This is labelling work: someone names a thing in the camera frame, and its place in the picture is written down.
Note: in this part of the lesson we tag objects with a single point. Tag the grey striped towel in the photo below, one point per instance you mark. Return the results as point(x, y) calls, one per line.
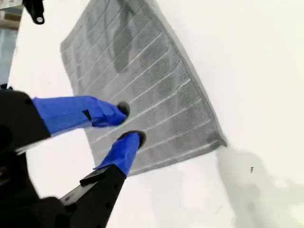
point(154, 83)

